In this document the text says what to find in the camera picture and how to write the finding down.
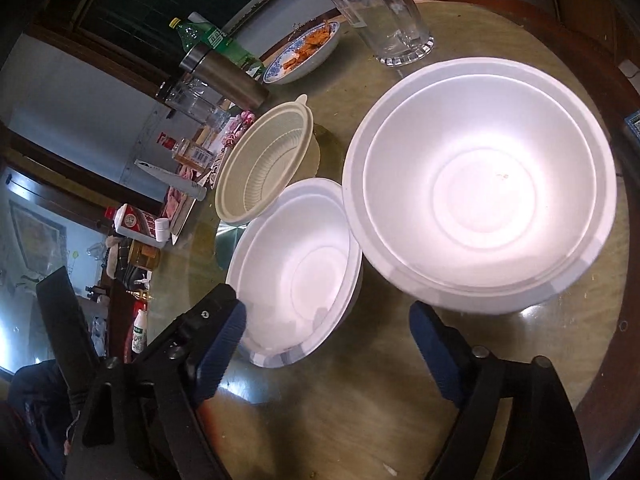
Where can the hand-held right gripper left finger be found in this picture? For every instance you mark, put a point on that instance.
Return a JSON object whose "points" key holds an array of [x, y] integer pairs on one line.
{"points": [[220, 345]]}

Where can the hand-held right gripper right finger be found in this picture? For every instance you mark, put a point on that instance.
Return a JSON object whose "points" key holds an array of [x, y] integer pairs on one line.
{"points": [[440, 360]]}

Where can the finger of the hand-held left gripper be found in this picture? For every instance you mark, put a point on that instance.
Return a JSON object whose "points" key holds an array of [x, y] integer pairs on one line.
{"points": [[65, 320]]}

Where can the white foam bowl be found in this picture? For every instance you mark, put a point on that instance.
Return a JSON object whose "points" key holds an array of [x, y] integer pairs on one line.
{"points": [[300, 280], [480, 185]]}

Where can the cream plastic bowl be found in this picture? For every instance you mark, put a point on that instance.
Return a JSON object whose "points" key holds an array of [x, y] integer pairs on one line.
{"points": [[260, 170], [316, 155]]}

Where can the white milk drink bottle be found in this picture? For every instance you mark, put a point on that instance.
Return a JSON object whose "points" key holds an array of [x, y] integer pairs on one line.
{"points": [[139, 332]]}

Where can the gold perfume bottle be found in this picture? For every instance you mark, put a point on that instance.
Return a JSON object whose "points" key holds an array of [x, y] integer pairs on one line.
{"points": [[137, 294]]}

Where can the peanut butter jar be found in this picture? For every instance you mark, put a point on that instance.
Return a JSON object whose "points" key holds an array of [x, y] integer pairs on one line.
{"points": [[144, 256]]}

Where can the white liquor bottle red cap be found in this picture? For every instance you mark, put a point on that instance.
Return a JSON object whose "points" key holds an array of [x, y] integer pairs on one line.
{"points": [[135, 220]]}

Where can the small white cup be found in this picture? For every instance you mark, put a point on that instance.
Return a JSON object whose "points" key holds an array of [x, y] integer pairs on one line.
{"points": [[162, 232]]}

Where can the pink cloth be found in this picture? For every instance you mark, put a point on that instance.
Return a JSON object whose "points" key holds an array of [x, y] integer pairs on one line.
{"points": [[177, 205]]}

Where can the amber liquid glass bottle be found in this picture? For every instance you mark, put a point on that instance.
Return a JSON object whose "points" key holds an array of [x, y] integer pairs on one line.
{"points": [[187, 152]]}

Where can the clear jar black lid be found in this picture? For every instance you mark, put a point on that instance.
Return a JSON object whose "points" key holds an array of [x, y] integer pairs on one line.
{"points": [[195, 102]]}

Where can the steel thermos flask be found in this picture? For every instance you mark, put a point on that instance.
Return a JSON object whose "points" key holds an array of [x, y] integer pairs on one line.
{"points": [[225, 75]]}

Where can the blue white plate with food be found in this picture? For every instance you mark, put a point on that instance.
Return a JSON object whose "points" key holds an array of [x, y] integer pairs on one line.
{"points": [[305, 55]]}

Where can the green plastic bottle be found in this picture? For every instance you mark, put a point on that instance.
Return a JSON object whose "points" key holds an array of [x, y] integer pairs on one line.
{"points": [[215, 42]]}

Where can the blue card box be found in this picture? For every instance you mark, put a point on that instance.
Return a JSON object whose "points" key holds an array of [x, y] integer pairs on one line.
{"points": [[632, 125]]}

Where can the glass beer mug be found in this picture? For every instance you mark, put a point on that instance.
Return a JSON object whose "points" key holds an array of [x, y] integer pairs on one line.
{"points": [[380, 15]]}

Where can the framed wall painting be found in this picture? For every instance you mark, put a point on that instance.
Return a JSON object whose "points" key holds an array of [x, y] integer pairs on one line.
{"points": [[35, 240]]}

